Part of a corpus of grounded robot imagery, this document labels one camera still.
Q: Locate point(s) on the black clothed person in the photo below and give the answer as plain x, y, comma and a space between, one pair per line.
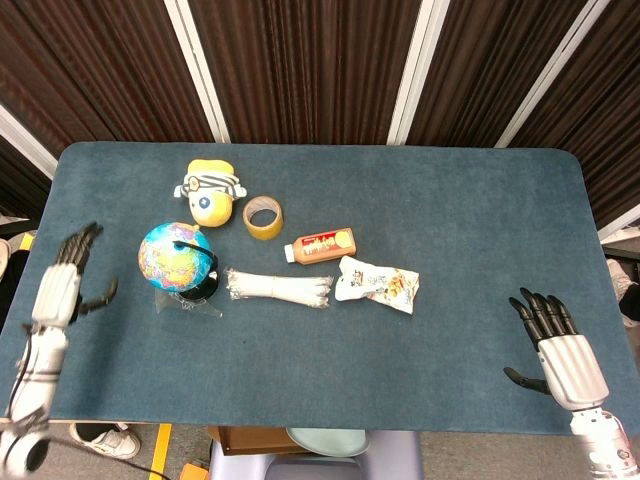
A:
12, 285

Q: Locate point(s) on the lavender plastic stool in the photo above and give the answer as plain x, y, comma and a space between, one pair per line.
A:
395, 457

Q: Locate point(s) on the brown cardboard box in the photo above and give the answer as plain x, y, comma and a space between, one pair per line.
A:
250, 440

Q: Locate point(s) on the orange box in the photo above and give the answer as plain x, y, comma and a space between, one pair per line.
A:
195, 472

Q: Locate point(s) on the white sneaker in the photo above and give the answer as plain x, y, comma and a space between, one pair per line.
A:
112, 442

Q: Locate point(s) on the brown drink bottle white cap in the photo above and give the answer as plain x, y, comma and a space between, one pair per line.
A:
325, 246

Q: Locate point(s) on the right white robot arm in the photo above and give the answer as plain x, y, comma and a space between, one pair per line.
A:
602, 445

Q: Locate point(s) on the yellow floor tape strip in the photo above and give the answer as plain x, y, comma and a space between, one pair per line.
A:
161, 450

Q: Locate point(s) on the pale green plate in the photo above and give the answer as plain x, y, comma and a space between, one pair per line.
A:
330, 442

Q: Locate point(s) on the yellow plush toy striped shirt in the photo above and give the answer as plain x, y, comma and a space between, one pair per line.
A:
212, 207

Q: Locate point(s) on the white and pink shoe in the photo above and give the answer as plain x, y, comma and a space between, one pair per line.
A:
620, 280

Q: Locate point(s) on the brown packing tape roll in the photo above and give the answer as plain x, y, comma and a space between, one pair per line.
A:
264, 230

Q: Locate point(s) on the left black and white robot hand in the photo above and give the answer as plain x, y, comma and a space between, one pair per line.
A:
55, 295

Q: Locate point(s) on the small globe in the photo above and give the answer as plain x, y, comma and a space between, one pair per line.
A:
165, 260

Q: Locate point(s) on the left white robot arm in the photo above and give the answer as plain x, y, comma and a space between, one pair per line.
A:
35, 380

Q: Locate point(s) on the blue table mat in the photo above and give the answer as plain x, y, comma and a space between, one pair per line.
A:
350, 360

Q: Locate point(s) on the white partition post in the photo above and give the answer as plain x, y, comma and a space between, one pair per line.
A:
545, 75
620, 229
200, 75
412, 75
25, 140

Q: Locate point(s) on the clear plastic wrapper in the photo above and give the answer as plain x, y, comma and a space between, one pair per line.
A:
167, 303

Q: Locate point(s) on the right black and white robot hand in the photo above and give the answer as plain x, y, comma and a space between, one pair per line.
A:
572, 367

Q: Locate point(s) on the white snack bag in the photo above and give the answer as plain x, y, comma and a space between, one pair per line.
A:
372, 286

